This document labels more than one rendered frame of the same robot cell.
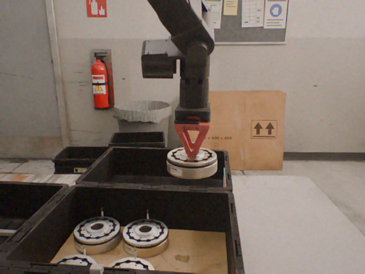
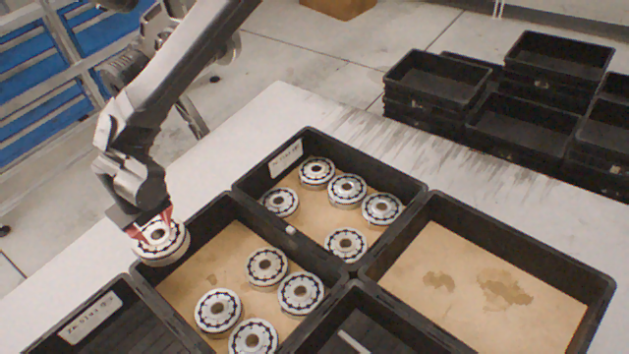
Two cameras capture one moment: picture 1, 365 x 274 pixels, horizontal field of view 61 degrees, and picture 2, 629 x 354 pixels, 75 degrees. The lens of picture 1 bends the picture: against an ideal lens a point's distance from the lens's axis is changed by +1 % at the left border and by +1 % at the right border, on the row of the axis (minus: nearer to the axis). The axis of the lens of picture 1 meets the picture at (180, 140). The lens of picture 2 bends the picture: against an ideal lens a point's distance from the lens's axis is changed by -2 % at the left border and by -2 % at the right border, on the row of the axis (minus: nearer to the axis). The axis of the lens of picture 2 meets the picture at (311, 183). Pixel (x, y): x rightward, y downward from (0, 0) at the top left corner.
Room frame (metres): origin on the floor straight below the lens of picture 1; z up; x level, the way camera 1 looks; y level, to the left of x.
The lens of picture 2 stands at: (0.77, 0.55, 1.68)
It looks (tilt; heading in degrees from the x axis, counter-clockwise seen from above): 47 degrees down; 223
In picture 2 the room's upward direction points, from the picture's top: 9 degrees counter-clockwise
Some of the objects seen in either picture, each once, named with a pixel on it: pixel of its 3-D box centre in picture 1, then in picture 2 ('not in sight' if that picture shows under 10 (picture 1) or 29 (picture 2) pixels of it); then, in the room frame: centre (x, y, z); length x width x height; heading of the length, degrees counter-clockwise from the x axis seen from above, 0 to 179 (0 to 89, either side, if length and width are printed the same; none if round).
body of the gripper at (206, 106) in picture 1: (194, 96); (132, 195); (0.60, -0.03, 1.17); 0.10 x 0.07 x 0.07; 174
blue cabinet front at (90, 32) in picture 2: not in sight; (136, 30); (-0.44, -1.77, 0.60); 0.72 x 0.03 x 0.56; 179
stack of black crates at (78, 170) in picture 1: (87, 173); not in sight; (2.20, 0.71, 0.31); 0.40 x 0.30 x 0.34; 89
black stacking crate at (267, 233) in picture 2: (137, 247); (240, 286); (0.54, 0.09, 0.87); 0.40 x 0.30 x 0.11; 84
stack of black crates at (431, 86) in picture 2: not in sight; (431, 113); (-0.81, -0.04, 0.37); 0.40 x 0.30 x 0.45; 89
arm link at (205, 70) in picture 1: (191, 64); (118, 172); (0.60, -0.02, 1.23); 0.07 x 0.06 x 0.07; 90
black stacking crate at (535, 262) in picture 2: not in sight; (476, 293); (0.28, 0.52, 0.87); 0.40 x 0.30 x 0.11; 84
